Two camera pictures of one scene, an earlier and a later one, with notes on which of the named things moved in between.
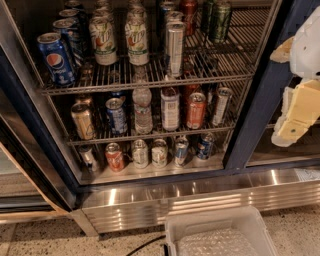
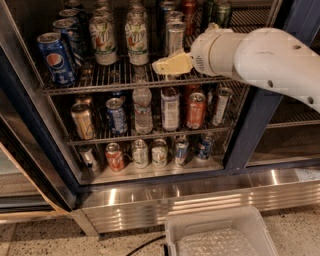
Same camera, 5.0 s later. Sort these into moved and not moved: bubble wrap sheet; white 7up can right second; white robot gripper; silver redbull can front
Moved: white robot gripper
Not moved: silver redbull can front; bubble wrap sheet; white 7up can right second
